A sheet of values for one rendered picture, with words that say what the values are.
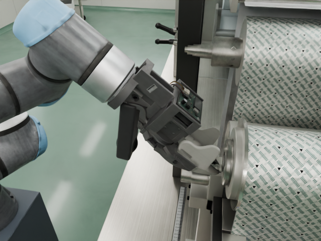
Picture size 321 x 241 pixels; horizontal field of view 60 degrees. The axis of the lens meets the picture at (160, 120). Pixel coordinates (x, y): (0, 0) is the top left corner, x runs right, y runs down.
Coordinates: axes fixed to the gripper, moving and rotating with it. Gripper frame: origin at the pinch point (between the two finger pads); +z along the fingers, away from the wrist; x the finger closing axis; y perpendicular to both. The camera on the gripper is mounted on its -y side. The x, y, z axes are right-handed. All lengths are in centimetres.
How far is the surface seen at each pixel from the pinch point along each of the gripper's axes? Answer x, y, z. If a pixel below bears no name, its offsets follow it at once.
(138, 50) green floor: 341, -159, 3
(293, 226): -6.8, 5.7, 12.4
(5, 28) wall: 393, -315, -189
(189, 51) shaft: 23.7, 4.2, -11.2
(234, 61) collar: 21.5, 9.7, -3.5
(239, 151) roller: -3.3, 7.7, -1.7
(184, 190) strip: 21.9, -28.5, 17.4
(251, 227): -6.7, 0.5, 9.2
